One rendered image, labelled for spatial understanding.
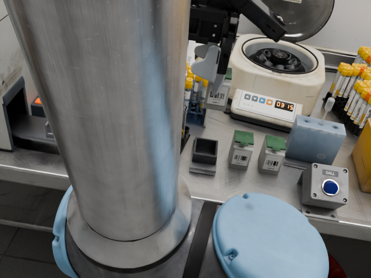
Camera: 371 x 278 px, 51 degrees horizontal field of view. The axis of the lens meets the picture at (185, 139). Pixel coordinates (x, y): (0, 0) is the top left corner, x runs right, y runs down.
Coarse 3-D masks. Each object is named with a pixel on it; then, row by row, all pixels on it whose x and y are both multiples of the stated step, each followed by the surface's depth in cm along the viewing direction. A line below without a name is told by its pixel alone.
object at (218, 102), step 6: (210, 84) 68; (228, 84) 68; (210, 90) 69; (222, 90) 68; (228, 90) 68; (210, 96) 69; (216, 96) 69; (222, 96) 69; (228, 96) 69; (204, 102) 71; (210, 102) 70; (216, 102) 70; (222, 102) 70; (204, 108) 71; (210, 108) 71; (216, 108) 71; (222, 108) 71
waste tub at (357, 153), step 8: (368, 120) 83; (368, 128) 83; (360, 136) 86; (368, 136) 82; (360, 144) 86; (368, 144) 81; (352, 152) 89; (360, 152) 85; (368, 152) 80; (360, 160) 84; (368, 160) 79; (360, 168) 83; (368, 168) 79; (360, 176) 82; (368, 176) 78; (360, 184) 81; (368, 184) 78; (368, 192) 80
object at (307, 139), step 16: (304, 128) 79; (320, 128) 79; (336, 128) 80; (288, 144) 83; (304, 144) 81; (320, 144) 80; (336, 144) 80; (288, 160) 84; (304, 160) 84; (320, 160) 83
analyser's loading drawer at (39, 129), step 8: (16, 120) 78; (24, 120) 78; (32, 120) 79; (40, 120) 79; (16, 128) 76; (24, 128) 76; (32, 128) 77; (40, 128) 77; (48, 128) 74; (16, 136) 75; (24, 136) 75; (32, 136) 75; (40, 136) 75; (48, 136) 75
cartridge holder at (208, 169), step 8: (200, 144) 82; (208, 144) 82; (216, 144) 81; (192, 152) 81; (200, 152) 81; (208, 152) 82; (216, 152) 79; (192, 160) 79; (200, 160) 78; (208, 160) 78; (216, 160) 80; (192, 168) 78; (200, 168) 78; (208, 168) 78
